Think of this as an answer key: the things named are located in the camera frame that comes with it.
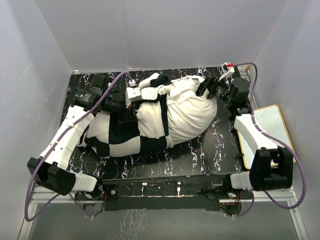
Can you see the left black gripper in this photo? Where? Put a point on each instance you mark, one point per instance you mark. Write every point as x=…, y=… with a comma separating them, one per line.
x=125, y=109

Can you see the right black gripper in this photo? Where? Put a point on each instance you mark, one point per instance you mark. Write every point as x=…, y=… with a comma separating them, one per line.
x=209, y=82

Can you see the white pillow insert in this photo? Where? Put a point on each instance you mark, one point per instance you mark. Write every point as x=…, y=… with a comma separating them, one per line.
x=171, y=109

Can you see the black white checkered pillowcase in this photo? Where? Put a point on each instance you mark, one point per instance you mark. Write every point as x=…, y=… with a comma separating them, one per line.
x=117, y=135

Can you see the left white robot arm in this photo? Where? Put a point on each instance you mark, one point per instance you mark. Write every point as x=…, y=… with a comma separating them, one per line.
x=49, y=170

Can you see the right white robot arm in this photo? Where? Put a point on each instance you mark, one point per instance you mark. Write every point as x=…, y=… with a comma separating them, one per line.
x=272, y=166

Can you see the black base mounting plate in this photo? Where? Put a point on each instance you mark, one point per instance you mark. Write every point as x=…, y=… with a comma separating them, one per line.
x=156, y=193

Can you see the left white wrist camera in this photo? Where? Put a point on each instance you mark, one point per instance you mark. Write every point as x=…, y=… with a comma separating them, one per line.
x=132, y=92

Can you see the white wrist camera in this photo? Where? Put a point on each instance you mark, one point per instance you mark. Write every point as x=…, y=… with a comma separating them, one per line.
x=228, y=70
x=132, y=92

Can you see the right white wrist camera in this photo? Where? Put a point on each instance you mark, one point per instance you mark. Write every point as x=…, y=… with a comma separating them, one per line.
x=228, y=70

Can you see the whiteboard with orange frame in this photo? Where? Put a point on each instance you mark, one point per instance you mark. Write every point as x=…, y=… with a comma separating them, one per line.
x=271, y=120

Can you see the aluminium frame rail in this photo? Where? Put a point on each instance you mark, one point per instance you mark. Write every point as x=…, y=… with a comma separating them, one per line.
x=43, y=195

